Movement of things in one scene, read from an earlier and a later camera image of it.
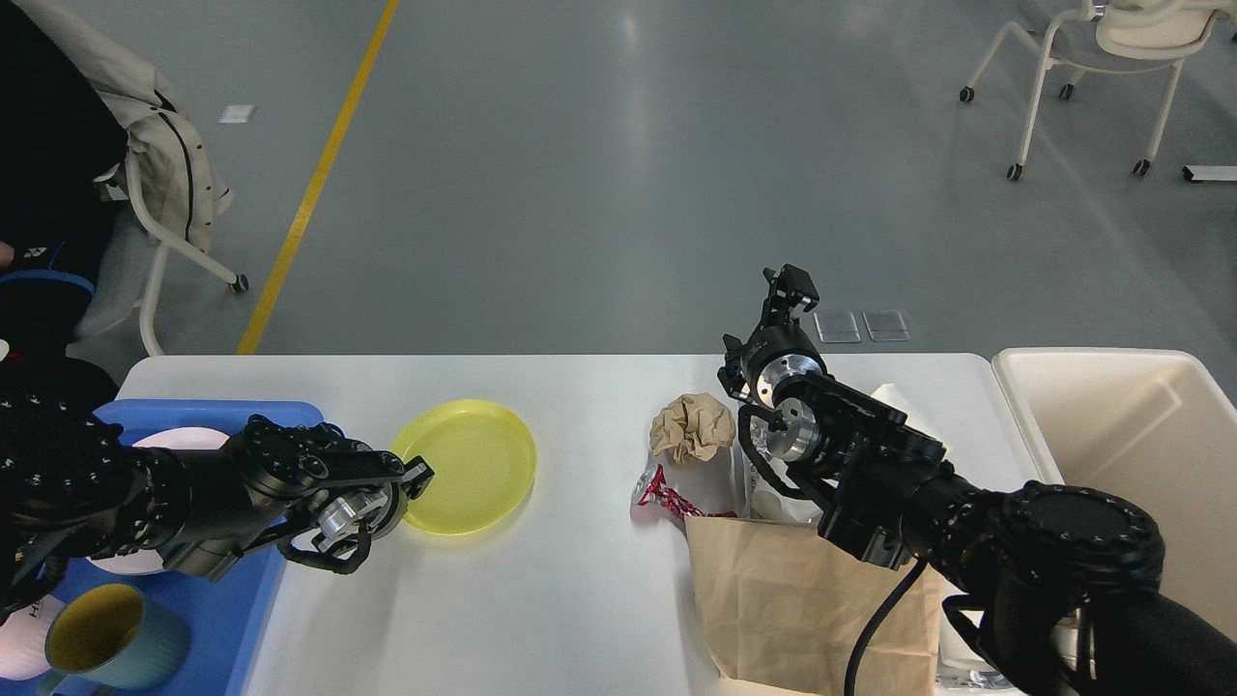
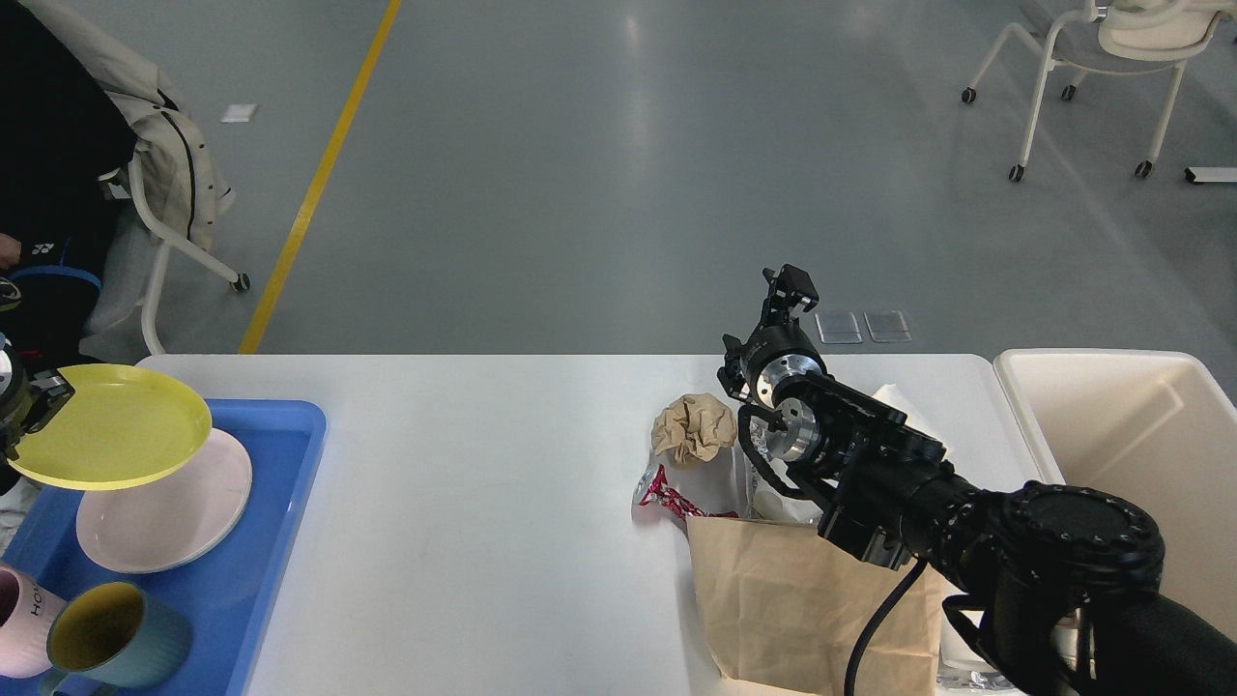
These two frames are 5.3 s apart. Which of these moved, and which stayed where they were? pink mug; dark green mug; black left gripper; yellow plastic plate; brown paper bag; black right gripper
Moved: black left gripper; yellow plastic plate
Stayed: black right gripper; brown paper bag; dark green mug; pink mug
